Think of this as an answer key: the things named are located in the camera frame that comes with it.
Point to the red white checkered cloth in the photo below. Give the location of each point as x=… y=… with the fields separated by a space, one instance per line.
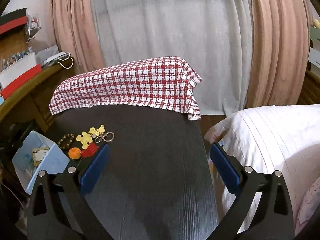
x=163 y=83

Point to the black red box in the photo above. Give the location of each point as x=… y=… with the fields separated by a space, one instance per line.
x=12 y=20

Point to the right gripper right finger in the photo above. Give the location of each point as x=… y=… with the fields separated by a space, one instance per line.
x=273 y=218

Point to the pink curtain right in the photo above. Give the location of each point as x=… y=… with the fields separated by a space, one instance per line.
x=280 y=51

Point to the white sheer curtain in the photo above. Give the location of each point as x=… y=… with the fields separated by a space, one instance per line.
x=213 y=36

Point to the white bed quilt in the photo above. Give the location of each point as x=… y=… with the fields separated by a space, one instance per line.
x=284 y=138

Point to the pink curtain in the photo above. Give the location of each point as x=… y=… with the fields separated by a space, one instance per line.
x=74 y=32
x=280 y=51

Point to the pink curtain left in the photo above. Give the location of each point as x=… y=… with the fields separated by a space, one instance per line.
x=74 y=32

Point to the wooden desk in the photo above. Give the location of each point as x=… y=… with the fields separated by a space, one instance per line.
x=30 y=102

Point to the orange pompom ball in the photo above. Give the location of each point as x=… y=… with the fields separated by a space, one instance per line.
x=74 y=153

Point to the red white flat box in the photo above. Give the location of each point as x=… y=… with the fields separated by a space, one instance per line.
x=14 y=76

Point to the white paper bag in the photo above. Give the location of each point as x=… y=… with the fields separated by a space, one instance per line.
x=64 y=59

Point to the light blue paper box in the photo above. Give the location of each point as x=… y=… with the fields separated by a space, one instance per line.
x=53 y=163

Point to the red felt ornament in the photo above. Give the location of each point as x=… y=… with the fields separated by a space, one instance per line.
x=90 y=150

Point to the yellow bear keychain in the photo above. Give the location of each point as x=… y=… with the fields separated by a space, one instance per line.
x=94 y=135

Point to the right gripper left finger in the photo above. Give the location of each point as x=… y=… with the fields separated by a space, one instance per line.
x=57 y=207

